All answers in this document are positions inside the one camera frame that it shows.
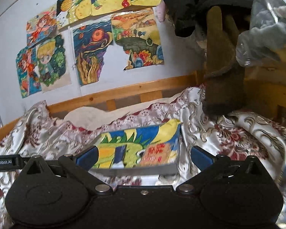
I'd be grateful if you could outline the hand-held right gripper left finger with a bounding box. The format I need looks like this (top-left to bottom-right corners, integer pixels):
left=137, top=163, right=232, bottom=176
left=19, top=145, right=112, bottom=195

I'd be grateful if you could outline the brown suede garment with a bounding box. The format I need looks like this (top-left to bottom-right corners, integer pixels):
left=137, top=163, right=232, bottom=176
left=202, top=5, right=246, bottom=117

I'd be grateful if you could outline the cream pillow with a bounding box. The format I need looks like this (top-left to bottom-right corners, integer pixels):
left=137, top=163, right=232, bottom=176
left=64, top=95, right=189, bottom=129

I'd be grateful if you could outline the grey box with colourful lining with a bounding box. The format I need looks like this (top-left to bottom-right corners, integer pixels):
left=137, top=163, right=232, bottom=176
left=89, top=119, right=182, bottom=177

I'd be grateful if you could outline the clear plastic bag of clothes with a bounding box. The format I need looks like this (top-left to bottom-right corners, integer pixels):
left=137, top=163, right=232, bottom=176
left=236, top=0, right=286, bottom=67

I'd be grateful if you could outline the dark hanging jacket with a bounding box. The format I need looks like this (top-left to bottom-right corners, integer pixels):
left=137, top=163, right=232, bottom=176
left=156, top=0, right=260, bottom=39

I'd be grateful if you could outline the wooden bed headboard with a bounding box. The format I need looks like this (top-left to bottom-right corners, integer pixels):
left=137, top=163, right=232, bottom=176
left=0, top=70, right=205, bottom=134

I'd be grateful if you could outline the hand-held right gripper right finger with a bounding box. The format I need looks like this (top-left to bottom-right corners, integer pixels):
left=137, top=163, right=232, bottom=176
left=176, top=145, right=265, bottom=194

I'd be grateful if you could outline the group of colourful wall drawings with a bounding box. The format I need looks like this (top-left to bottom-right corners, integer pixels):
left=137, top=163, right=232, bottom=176
left=16, top=0, right=165, bottom=98

